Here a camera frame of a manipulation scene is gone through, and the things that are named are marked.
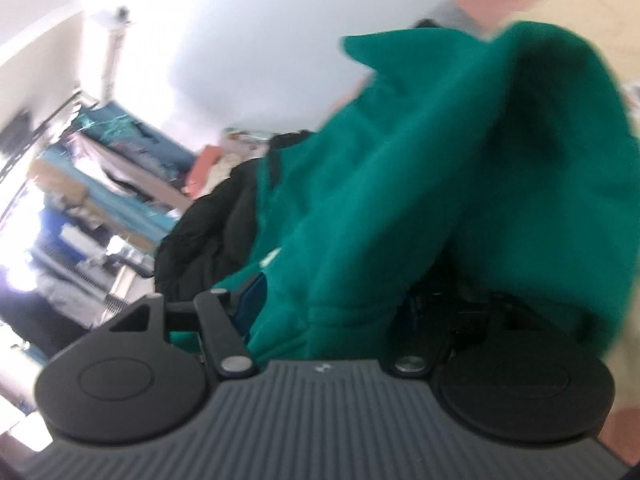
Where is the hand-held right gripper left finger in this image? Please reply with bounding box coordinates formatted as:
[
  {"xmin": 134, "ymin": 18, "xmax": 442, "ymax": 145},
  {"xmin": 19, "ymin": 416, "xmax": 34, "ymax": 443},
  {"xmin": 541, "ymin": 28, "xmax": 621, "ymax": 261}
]
[{"xmin": 107, "ymin": 272, "xmax": 268, "ymax": 378}]

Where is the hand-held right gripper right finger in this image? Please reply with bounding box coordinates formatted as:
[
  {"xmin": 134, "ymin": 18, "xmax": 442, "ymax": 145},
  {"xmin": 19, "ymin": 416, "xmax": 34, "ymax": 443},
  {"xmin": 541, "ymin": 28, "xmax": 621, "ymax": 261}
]
[{"xmin": 387, "ymin": 291, "xmax": 551, "ymax": 379}]

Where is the green hoodie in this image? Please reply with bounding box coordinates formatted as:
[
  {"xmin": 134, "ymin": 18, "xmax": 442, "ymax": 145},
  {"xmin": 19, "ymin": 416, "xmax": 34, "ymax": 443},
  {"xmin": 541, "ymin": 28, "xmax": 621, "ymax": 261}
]
[{"xmin": 167, "ymin": 20, "xmax": 637, "ymax": 362}]

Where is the black puffer jacket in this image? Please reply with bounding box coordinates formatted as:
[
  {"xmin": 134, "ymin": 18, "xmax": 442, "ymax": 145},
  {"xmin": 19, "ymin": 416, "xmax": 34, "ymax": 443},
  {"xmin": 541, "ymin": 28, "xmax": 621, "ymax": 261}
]
[{"xmin": 154, "ymin": 131, "xmax": 321, "ymax": 307}]

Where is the pink box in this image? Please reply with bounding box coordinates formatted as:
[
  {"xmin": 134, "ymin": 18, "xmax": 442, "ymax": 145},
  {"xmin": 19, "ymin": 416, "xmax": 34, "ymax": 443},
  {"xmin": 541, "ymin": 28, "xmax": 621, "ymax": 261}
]
[{"xmin": 184, "ymin": 144, "xmax": 222, "ymax": 197}]

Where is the cluttered metal shelf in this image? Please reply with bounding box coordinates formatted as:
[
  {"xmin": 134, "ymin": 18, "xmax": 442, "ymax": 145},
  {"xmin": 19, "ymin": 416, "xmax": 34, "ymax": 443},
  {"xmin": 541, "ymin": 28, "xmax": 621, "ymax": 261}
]
[{"xmin": 0, "ymin": 89, "xmax": 201, "ymax": 358}]

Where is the patchwork blanket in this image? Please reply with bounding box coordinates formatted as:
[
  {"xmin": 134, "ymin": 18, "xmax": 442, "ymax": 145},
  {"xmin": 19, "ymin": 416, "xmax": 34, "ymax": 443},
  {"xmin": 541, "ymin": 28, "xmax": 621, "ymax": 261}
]
[{"xmin": 327, "ymin": 0, "xmax": 640, "ymax": 461}]

